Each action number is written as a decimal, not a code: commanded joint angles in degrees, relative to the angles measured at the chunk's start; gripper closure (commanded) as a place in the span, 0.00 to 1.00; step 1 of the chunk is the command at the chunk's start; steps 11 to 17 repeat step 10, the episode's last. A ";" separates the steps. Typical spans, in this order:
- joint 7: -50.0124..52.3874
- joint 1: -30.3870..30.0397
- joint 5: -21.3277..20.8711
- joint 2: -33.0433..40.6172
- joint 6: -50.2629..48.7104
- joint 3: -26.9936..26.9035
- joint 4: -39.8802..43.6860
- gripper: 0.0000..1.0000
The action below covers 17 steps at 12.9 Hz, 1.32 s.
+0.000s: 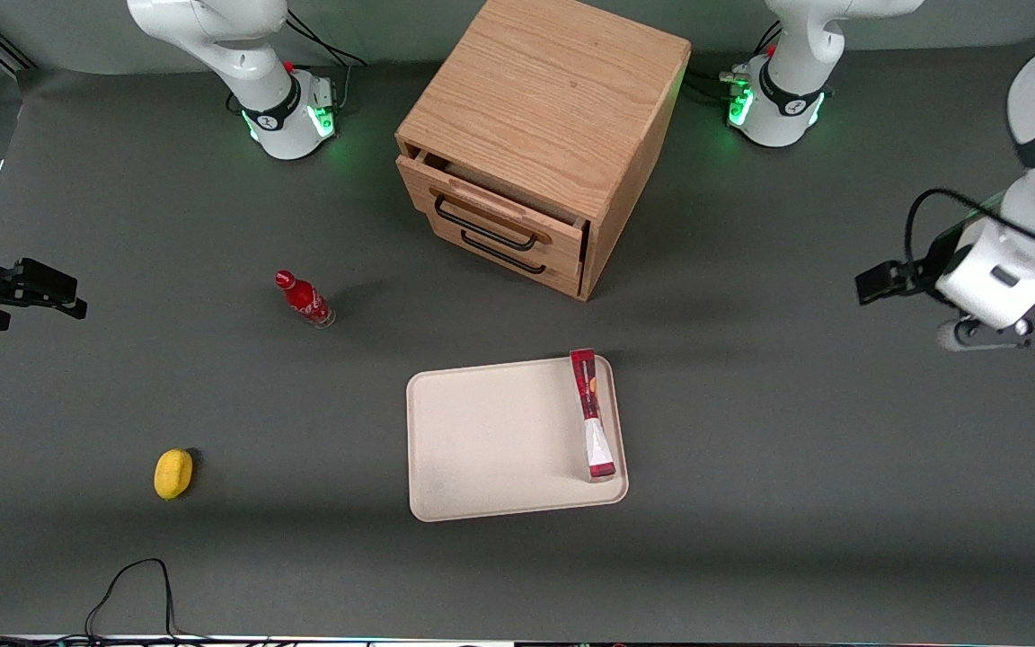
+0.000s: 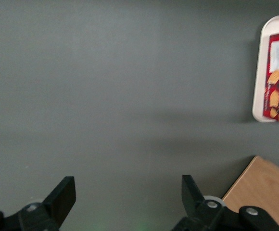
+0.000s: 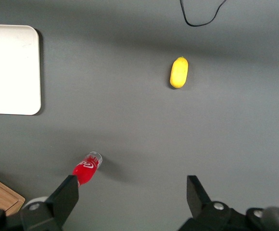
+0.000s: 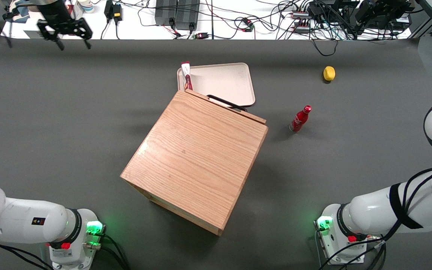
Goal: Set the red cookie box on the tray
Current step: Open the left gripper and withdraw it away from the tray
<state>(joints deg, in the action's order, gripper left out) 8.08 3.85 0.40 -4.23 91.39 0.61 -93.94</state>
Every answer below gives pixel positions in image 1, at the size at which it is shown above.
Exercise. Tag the wooden drawer with wide lip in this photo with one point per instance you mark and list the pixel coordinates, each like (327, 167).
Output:
(499, 216)

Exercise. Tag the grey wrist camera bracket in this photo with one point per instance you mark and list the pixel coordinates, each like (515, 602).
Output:
(989, 334)

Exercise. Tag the cream plastic tray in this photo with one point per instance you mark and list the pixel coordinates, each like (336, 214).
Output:
(499, 440)

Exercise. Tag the wooden drawer cabinet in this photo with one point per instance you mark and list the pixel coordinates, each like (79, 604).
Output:
(553, 90)

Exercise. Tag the grey table mat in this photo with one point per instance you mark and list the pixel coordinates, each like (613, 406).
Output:
(796, 449)

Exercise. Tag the yellow lemon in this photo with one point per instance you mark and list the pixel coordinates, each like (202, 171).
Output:
(172, 474)

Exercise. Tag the red cookie box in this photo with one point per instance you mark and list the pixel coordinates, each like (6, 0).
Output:
(591, 413)

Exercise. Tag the aluminium frame rail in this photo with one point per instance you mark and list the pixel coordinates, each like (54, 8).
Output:
(4, 45)

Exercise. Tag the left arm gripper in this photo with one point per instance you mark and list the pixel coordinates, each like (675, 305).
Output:
(920, 269)

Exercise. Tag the red cola bottle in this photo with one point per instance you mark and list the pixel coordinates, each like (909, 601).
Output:
(306, 301)

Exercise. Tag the wooden drawer without lip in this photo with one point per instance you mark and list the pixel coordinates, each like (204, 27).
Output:
(562, 270)

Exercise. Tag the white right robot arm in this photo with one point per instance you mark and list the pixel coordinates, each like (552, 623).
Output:
(279, 108)

